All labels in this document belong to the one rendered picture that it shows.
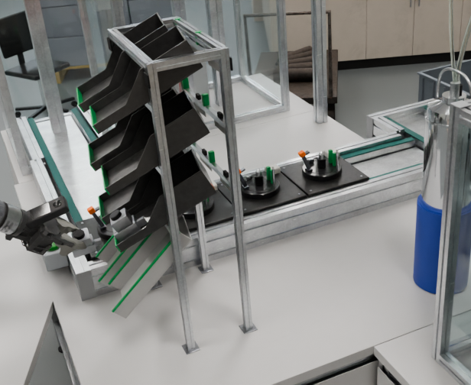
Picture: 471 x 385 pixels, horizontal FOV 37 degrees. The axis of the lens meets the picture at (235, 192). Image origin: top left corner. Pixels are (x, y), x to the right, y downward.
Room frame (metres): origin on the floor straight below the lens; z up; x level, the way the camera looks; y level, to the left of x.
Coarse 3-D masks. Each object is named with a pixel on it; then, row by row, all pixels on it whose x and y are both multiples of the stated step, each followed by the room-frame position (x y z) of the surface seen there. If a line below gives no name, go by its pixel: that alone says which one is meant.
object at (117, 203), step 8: (184, 152) 1.65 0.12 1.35; (144, 176) 1.61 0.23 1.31; (128, 184) 1.73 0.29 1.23; (136, 184) 1.61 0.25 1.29; (144, 184) 1.61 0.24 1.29; (104, 192) 1.72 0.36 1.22; (120, 192) 1.71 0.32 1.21; (128, 192) 1.69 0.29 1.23; (136, 192) 1.61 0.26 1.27; (144, 192) 1.61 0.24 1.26; (104, 200) 1.71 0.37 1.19; (112, 200) 1.69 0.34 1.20; (120, 200) 1.67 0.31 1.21; (128, 200) 1.65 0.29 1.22; (136, 200) 1.61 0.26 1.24; (104, 208) 1.67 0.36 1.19; (112, 208) 1.65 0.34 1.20; (120, 208) 1.60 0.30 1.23; (128, 208) 1.60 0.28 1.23; (104, 216) 1.59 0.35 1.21
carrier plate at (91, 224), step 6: (78, 222) 1.99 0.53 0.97; (84, 222) 1.99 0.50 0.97; (90, 222) 1.98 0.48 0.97; (96, 222) 1.98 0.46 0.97; (90, 228) 1.94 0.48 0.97; (96, 228) 1.94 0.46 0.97; (96, 234) 1.91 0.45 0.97; (102, 240) 1.87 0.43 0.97; (108, 240) 1.86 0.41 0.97; (102, 246) 1.83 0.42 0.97; (96, 252) 1.80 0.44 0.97; (96, 258) 1.78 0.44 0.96
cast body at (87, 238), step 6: (84, 228) 1.65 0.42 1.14; (72, 234) 1.64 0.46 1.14; (78, 234) 1.62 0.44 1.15; (84, 234) 1.63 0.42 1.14; (90, 234) 1.67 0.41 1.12; (84, 240) 1.62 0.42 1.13; (90, 240) 1.62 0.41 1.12; (96, 240) 1.65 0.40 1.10; (90, 246) 1.63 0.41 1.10; (96, 246) 1.66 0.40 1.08; (78, 252) 1.62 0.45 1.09; (84, 252) 1.63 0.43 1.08; (90, 252) 1.63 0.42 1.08
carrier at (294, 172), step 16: (320, 160) 2.18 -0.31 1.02; (336, 160) 2.15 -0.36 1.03; (288, 176) 2.18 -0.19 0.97; (304, 176) 2.17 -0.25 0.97; (320, 176) 2.13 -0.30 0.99; (336, 176) 2.14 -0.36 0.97; (352, 176) 2.14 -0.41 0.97; (368, 176) 2.13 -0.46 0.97; (304, 192) 2.06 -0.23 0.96; (320, 192) 2.06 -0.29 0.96
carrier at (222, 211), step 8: (216, 184) 2.14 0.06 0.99; (216, 192) 2.11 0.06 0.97; (208, 200) 2.02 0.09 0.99; (216, 200) 2.06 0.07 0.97; (224, 200) 2.05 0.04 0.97; (192, 208) 1.98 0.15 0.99; (208, 208) 1.98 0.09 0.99; (216, 208) 2.00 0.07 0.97; (224, 208) 2.00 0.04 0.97; (184, 216) 1.95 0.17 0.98; (192, 216) 1.95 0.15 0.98; (208, 216) 1.95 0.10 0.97; (216, 216) 1.95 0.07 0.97; (224, 216) 1.95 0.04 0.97; (232, 216) 1.94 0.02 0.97; (192, 224) 1.92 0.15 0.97; (208, 224) 1.91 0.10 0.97; (216, 224) 1.92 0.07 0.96
